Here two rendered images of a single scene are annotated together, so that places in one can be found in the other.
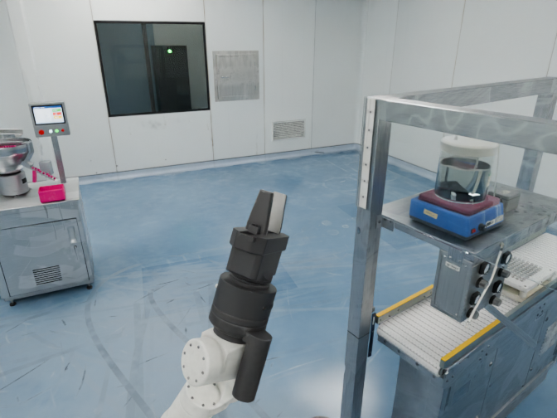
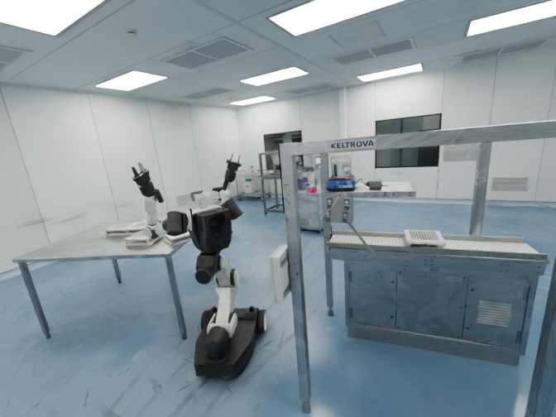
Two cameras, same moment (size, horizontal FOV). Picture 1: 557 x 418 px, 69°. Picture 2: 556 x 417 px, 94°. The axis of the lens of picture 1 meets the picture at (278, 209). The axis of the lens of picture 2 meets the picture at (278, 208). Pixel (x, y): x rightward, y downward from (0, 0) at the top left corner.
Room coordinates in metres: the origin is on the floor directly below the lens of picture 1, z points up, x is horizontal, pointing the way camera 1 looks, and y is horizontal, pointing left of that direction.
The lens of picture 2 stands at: (-0.33, -1.90, 1.66)
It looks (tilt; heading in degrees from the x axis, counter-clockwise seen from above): 14 degrees down; 57
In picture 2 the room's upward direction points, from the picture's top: 5 degrees counter-clockwise
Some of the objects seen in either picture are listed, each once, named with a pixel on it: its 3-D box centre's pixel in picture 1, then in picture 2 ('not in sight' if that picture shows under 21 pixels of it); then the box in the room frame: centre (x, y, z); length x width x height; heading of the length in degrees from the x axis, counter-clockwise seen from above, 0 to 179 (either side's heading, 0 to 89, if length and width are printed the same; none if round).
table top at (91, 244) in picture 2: not in sight; (129, 236); (-0.24, 1.17, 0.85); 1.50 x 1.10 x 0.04; 140
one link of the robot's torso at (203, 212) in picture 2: not in sight; (209, 227); (0.22, -0.14, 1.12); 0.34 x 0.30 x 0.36; 6
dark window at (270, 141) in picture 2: not in sight; (283, 151); (4.31, 4.67, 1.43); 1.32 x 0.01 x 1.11; 115
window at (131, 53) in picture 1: (157, 69); (405, 142); (5.73, 1.62, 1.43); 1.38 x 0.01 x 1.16; 115
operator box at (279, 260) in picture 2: not in sight; (282, 272); (0.35, -0.84, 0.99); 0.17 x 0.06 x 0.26; 36
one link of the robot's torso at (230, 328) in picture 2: not in sight; (222, 324); (0.21, -0.10, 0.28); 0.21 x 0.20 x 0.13; 50
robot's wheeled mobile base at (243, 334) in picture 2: not in sight; (225, 331); (0.24, -0.07, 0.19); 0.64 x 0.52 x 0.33; 50
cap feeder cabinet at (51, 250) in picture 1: (43, 239); (309, 209); (2.81, 1.82, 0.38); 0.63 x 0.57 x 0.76; 115
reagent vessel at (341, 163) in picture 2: not in sight; (341, 164); (1.15, -0.55, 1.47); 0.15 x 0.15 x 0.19
